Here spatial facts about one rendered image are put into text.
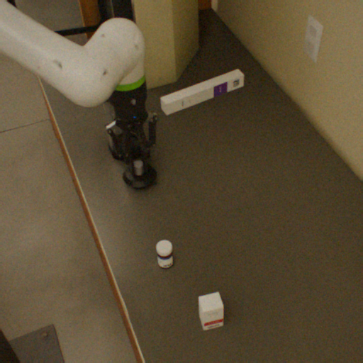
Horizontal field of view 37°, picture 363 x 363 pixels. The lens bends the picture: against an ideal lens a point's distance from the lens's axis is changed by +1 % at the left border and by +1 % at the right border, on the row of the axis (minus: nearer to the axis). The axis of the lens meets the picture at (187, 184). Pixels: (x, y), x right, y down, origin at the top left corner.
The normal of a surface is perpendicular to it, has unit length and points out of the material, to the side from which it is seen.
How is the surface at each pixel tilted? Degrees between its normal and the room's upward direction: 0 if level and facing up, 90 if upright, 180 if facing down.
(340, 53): 90
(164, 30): 90
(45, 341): 0
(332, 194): 0
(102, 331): 0
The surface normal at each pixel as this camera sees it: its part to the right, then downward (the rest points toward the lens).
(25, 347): -0.04, -0.67
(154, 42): 0.38, 0.68
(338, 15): -0.93, 0.30
